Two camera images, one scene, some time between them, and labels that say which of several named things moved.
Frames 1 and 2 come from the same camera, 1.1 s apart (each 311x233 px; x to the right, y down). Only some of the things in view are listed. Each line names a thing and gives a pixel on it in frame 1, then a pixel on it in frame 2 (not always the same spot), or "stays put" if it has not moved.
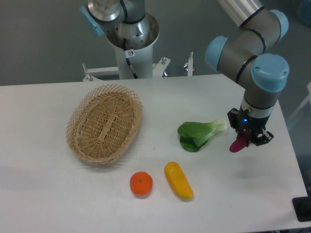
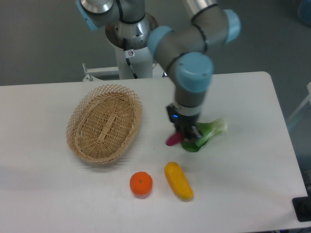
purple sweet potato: [239, 143] → [175, 138]
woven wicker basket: [103, 122] stays put
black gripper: [255, 125] → [182, 123]
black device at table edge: [302, 207] stays put
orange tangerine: [141, 183] stays put
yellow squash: [177, 178] stays put
